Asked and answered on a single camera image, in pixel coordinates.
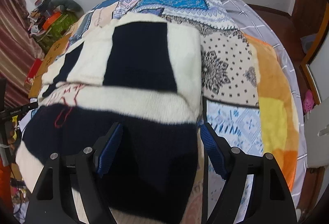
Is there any red box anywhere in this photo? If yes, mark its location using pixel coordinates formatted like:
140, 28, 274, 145
25, 58, 43, 86

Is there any green storage basket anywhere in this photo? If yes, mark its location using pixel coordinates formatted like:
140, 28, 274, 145
38, 10, 79, 53

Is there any blue patchwork quilt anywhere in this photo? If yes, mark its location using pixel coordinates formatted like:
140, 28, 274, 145
69, 0, 263, 224

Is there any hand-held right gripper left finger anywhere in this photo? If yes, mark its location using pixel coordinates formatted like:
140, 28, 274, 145
26, 121, 124, 224

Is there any orange and yellow fleece blanket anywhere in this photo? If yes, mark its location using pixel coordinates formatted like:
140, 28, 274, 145
242, 33, 300, 191

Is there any navy and cream striped sweater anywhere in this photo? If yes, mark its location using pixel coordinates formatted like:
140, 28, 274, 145
15, 12, 204, 224

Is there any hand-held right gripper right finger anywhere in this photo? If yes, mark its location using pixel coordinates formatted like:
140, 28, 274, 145
199, 123, 299, 224

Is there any red striped curtain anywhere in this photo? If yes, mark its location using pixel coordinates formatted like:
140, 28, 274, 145
0, 0, 46, 109

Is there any pink slipper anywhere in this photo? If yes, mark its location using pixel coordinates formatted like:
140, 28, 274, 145
302, 89, 315, 113

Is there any wooden door frame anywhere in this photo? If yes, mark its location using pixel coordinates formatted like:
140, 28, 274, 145
299, 1, 329, 106

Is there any orange object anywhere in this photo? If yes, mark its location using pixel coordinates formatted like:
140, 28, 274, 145
0, 160, 14, 211

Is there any grey plush toy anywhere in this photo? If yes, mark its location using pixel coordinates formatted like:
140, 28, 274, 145
50, 0, 84, 15

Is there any wooden lap desk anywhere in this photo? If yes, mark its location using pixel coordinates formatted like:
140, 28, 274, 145
28, 22, 78, 99

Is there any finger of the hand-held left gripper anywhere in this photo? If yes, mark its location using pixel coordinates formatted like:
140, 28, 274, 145
19, 101, 39, 113

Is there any white wardrobe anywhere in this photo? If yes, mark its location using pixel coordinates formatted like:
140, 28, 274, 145
305, 55, 329, 170

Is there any orange box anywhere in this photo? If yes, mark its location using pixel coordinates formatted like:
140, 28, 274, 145
42, 11, 62, 31

